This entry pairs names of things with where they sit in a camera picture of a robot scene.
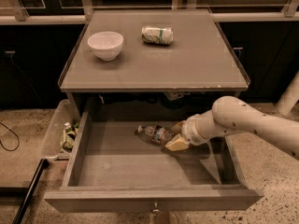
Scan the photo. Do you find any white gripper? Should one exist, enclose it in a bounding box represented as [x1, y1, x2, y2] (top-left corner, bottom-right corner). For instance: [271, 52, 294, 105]
[164, 111, 218, 151]

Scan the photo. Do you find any clear plastic water bottle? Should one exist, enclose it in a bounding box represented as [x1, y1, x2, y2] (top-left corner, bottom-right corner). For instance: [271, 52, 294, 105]
[135, 124, 175, 146]

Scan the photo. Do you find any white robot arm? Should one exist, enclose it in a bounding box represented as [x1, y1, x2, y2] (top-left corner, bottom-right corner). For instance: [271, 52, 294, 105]
[165, 96, 299, 160]

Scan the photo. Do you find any open grey top drawer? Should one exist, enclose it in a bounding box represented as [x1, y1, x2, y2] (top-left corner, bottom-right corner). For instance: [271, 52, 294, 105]
[44, 111, 263, 212]

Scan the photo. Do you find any small bottle in bin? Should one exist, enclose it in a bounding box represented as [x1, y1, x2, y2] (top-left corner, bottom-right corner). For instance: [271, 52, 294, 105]
[61, 122, 77, 152]

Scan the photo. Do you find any grey wooden cabinet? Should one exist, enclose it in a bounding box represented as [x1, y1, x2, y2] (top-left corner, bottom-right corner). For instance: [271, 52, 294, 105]
[57, 8, 251, 123]

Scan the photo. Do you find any white ceramic bowl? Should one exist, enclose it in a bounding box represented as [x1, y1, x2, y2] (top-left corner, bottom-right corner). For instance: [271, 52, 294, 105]
[87, 31, 124, 61]

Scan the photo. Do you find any clear plastic storage bin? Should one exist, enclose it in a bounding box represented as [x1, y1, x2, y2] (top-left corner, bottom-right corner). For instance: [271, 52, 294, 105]
[41, 99, 79, 161]

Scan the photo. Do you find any black floor bar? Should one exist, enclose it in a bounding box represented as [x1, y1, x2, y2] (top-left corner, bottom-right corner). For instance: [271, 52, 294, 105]
[0, 159, 50, 224]

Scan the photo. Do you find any metal railing frame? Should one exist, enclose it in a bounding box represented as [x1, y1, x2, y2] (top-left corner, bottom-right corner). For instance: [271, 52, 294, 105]
[0, 0, 299, 24]

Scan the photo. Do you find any black cable on floor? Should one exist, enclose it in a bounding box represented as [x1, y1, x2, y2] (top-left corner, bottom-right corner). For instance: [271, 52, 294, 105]
[0, 121, 21, 152]

